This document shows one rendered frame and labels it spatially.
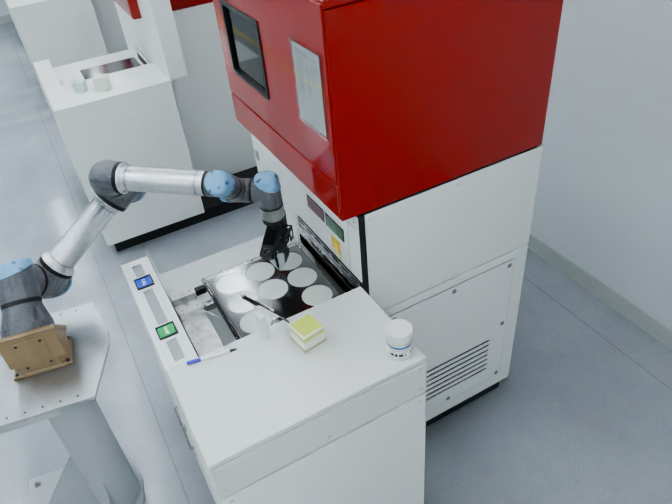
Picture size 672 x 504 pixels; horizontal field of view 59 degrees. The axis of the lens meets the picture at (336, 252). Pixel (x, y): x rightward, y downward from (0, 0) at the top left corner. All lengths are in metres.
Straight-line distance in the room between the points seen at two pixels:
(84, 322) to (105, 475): 0.61
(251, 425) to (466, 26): 1.14
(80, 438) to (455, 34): 1.76
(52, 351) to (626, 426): 2.21
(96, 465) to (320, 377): 1.09
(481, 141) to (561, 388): 1.40
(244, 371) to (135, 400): 1.42
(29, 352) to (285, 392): 0.84
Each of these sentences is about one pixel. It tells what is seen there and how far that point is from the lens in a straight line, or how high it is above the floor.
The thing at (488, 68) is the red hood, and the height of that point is 1.54.
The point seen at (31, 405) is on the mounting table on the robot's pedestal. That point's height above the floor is 0.82.
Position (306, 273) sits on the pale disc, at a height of 0.90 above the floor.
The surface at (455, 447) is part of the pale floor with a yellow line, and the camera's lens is 2.64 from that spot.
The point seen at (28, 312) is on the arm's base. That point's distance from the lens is 2.02.
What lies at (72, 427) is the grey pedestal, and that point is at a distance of 2.27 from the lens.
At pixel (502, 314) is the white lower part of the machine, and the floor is 0.51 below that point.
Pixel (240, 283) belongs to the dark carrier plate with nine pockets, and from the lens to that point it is 2.03.
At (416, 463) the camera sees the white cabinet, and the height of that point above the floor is 0.49.
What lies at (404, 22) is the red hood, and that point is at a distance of 1.55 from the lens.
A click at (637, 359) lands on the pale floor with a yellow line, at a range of 3.12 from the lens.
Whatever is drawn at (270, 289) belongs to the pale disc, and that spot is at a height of 0.90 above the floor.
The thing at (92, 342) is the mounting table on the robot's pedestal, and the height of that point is 0.82.
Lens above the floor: 2.19
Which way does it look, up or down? 38 degrees down
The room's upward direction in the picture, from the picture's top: 6 degrees counter-clockwise
